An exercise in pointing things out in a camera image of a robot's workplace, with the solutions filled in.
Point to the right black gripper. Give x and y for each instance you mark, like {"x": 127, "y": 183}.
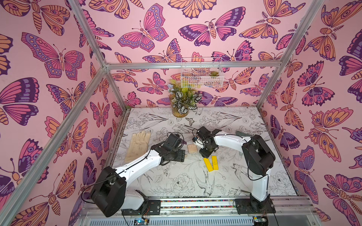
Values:
{"x": 206, "y": 152}

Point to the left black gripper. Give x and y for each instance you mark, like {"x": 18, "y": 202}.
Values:
{"x": 181, "y": 156}

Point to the square natural wood block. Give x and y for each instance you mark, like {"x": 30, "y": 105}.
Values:
{"x": 192, "y": 148}

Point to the yellow bar block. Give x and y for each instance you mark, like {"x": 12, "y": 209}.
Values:
{"x": 215, "y": 163}
{"x": 208, "y": 165}

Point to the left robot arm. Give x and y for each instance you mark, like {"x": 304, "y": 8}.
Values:
{"x": 111, "y": 192}

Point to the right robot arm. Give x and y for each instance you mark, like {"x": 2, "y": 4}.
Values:
{"x": 258, "y": 155}

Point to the green hand brush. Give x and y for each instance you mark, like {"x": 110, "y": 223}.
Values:
{"x": 242, "y": 134}

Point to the potted striped leaf plant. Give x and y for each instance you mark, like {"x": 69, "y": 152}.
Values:
{"x": 182, "y": 100}

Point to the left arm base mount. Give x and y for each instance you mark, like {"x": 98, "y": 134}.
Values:
{"x": 137, "y": 204}

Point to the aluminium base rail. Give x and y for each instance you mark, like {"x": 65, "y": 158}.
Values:
{"x": 217, "y": 211}

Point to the white wire basket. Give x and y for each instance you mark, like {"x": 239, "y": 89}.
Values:
{"x": 197, "y": 74}

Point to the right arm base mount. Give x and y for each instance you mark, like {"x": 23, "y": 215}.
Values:
{"x": 252, "y": 206}

